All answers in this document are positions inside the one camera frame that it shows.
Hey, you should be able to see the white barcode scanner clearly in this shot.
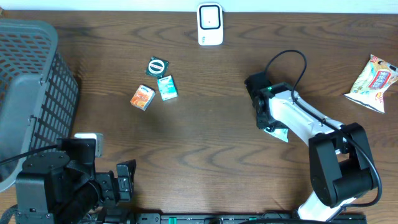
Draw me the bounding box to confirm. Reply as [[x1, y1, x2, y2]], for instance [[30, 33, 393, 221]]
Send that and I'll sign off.
[[197, 2, 224, 46]]

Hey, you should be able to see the dark green round-logo packet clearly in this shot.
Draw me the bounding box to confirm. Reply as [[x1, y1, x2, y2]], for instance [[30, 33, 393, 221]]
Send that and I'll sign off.
[[146, 57, 169, 79]]

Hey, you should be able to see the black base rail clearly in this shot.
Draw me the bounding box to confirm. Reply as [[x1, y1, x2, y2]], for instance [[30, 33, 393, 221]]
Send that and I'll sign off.
[[133, 212, 368, 224]]

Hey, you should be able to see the orange tissue pack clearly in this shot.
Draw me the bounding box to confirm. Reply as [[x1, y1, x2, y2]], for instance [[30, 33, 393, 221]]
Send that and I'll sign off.
[[130, 85, 155, 111]]

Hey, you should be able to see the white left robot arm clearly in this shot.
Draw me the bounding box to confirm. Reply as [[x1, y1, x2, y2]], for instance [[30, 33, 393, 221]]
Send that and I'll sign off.
[[1, 139, 136, 224]]

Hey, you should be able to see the teal wet wipes pack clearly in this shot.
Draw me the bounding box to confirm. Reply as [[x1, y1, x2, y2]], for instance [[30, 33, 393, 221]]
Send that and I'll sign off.
[[264, 128, 289, 142]]

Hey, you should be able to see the small teal tissue pack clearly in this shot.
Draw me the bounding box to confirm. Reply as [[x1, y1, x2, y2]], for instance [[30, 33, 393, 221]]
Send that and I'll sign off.
[[157, 75, 178, 101]]

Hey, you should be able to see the dark grey plastic basket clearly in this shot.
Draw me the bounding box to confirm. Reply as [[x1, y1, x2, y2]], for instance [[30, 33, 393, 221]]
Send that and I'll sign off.
[[0, 17, 80, 193]]

